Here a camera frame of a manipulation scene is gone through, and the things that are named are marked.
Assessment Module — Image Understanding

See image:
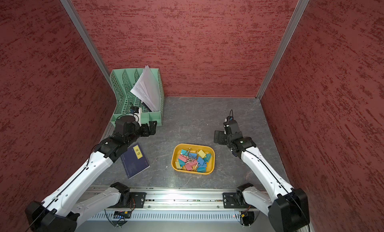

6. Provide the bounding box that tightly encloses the teal binder clip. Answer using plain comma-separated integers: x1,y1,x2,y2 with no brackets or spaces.
197,168,207,173
178,159,186,168
181,150,189,156
204,154,212,163

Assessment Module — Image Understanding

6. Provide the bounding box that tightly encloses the yellow binder clip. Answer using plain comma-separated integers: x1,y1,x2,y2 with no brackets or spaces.
175,161,182,170
198,150,207,159

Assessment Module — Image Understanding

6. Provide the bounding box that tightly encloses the pink binder clip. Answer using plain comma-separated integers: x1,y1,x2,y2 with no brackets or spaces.
184,163,195,171
178,155,189,163
192,160,199,167

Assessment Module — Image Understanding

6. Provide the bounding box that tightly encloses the yellow plastic tray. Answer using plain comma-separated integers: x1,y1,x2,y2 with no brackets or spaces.
172,144,216,175

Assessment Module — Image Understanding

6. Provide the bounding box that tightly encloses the teal binder clip bottom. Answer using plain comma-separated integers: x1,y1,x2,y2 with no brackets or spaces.
197,168,207,173

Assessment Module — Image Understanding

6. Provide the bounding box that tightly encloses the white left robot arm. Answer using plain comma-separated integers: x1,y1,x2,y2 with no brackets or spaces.
25,115,158,232

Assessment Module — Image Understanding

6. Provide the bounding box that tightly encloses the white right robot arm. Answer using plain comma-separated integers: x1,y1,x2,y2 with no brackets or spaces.
214,116,310,232

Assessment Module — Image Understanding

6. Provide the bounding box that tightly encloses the dark blue notebook yellow label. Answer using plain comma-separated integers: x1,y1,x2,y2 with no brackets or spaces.
121,143,150,179

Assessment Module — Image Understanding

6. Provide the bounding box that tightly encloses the white paper stack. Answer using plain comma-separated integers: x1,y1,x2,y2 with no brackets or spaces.
130,65,161,112

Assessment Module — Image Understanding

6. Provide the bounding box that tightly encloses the green plastic file organizer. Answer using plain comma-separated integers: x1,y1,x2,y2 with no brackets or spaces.
110,66,165,127

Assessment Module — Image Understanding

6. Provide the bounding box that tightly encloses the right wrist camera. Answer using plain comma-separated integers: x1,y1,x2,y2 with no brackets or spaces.
224,109,234,136

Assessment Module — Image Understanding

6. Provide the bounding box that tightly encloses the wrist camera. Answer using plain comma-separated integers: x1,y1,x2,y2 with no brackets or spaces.
224,109,234,136
129,103,142,126

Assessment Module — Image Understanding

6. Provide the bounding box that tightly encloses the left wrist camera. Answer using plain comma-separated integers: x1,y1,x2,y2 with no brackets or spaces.
129,103,142,126

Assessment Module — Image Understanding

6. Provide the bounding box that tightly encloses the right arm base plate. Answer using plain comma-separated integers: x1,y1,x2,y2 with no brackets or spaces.
222,191,255,210

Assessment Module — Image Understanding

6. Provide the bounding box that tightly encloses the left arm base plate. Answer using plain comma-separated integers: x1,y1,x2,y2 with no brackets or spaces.
109,192,147,210

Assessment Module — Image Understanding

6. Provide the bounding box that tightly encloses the aluminium front rail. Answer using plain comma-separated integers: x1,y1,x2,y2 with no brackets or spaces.
61,185,307,212

